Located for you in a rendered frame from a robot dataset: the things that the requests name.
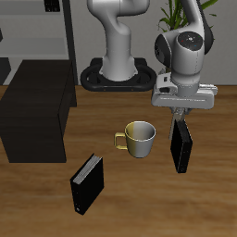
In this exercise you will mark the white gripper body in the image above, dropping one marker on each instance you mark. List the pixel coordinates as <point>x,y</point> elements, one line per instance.
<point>185,98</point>

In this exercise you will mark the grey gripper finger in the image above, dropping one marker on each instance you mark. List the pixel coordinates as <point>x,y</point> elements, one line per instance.
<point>176,116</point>
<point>185,114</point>

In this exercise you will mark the black book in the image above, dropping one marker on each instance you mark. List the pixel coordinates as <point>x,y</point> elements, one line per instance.
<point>89,185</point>
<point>182,148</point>

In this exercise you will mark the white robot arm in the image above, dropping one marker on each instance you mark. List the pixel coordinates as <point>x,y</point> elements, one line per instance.
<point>118,46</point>

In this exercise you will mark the black items on shelf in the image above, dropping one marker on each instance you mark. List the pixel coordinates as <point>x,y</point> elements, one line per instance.
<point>52,4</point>

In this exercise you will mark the white background shelf unit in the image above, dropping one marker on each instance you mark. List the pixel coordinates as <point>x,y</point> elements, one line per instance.
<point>31,31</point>

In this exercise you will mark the yellow and white mug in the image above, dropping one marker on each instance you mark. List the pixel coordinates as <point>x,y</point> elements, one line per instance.
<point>140,140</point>

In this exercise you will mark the green pot plant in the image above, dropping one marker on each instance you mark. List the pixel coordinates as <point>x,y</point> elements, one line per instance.
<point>174,15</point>

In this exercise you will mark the dark wooden cabinet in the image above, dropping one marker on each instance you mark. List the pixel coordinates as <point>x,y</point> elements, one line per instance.
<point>34,108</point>

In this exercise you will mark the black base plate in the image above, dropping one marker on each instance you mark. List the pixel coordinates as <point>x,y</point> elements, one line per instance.
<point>89,81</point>

